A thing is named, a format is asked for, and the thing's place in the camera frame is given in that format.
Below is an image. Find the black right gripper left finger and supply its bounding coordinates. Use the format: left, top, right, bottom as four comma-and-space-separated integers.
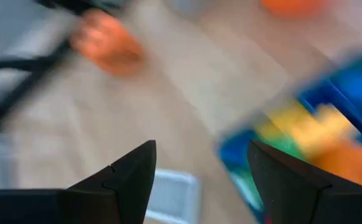
0, 139, 157, 224

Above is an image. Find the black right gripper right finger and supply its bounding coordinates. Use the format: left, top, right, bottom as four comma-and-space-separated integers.
247, 139, 362, 224

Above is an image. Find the large blue peg block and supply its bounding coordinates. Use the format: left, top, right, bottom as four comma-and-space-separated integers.
295, 70, 362, 142

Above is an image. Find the orange foam die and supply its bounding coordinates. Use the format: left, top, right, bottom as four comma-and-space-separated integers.
70, 8, 146, 78

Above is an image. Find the white card box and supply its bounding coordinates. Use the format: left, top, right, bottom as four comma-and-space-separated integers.
145, 169, 202, 224

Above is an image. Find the teal plastic bin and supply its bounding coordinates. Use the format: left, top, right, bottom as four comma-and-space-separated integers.
217, 51, 362, 224

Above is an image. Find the orange pumpkin bucket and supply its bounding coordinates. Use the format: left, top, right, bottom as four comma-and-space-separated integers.
260, 0, 328, 17

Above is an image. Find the black aluminium table frame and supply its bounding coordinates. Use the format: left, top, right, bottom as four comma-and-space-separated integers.
0, 39, 75, 133

